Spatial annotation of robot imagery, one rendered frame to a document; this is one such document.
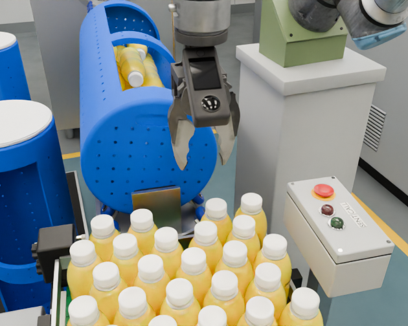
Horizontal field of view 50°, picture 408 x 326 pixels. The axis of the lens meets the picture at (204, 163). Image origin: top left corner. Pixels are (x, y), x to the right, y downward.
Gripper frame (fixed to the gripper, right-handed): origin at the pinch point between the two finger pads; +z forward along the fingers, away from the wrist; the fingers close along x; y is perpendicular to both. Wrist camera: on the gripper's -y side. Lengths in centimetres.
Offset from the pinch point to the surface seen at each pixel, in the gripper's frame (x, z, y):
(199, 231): 0.9, 13.2, -0.6
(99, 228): 17.3, 13.4, 4.3
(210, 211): -2.5, 13.6, 4.6
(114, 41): 9, -1, 62
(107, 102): 13.3, 0.3, 26.5
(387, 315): -94, 121, 46
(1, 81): 53, 32, 126
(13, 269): 46, 60, 47
